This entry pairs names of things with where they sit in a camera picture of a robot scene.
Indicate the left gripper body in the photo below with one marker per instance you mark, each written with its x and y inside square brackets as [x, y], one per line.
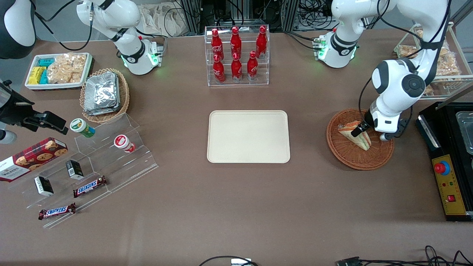
[366, 122]

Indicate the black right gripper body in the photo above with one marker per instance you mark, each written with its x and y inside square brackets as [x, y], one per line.
[14, 110]

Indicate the triangle sandwich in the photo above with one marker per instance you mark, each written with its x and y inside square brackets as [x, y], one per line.
[361, 141]

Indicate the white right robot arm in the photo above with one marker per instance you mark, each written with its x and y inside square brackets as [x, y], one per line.
[125, 18]

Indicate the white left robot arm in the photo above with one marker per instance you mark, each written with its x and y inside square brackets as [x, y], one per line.
[391, 81]

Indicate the white rectangular snack tray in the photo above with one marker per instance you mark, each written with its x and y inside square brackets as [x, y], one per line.
[33, 86]

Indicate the round brown wicker basket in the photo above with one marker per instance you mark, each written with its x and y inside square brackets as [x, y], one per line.
[354, 159]

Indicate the oval tan wicker basket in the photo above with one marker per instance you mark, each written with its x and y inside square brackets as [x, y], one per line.
[123, 96]

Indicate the beige plastic tray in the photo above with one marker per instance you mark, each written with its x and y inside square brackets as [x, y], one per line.
[247, 136]

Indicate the green lidded snack cup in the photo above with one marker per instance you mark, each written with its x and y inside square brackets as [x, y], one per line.
[81, 127]

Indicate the red tartan cookie box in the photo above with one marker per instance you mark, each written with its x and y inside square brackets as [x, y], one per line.
[29, 159]

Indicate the yellow snack pack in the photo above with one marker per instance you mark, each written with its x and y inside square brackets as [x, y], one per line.
[35, 75]

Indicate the teal snack pack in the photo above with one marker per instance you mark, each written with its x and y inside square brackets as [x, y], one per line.
[46, 61]
[44, 77]

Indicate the small black box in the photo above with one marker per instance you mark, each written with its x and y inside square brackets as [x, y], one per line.
[43, 186]
[75, 169]

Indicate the clear bagged fried snack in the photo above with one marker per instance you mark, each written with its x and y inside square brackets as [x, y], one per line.
[407, 51]
[428, 89]
[449, 67]
[445, 47]
[419, 34]

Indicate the clear bag of crackers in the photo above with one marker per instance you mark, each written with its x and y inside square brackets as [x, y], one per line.
[66, 68]

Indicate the silver foil packets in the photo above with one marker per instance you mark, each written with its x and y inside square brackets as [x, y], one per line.
[101, 92]

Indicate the black machine with yellow panel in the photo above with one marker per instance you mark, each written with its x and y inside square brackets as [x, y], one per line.
[443, 147]

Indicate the red emergency push button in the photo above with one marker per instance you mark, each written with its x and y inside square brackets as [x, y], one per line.
[440, 168]

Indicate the red lidded snack cup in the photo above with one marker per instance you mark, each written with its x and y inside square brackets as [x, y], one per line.
[123, 142]

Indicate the brown Snickers bar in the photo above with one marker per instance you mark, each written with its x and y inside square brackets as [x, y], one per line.
[89, 186]
[57, 211]

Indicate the clear acrylic stepped stand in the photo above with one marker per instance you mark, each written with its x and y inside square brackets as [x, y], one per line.
[59, 199]
[118, 166]

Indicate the steel container in machine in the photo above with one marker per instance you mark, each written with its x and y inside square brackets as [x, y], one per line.
[466, 129]

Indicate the red cola bottle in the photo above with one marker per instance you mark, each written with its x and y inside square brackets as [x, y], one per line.
[215, 44]
[235, 42]
[218, 70]
[252, 66]
[236, 68]
[261, 41]

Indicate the clear acrylic bottle rack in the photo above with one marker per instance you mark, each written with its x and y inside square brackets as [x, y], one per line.
[244, 83]

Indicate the grey metal pole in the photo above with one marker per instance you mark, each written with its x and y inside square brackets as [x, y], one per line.
[462, 11]

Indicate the beige cloth bag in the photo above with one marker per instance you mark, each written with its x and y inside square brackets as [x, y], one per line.
[162, 20]

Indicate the small white device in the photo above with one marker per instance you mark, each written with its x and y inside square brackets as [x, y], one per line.
[241, 262]

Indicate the red rocker switch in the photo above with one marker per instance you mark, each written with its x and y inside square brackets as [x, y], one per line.
[451, 198]

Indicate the aluminium frame profile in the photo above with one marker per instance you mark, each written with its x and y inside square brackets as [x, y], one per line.
[192, 16]
[290, 14]

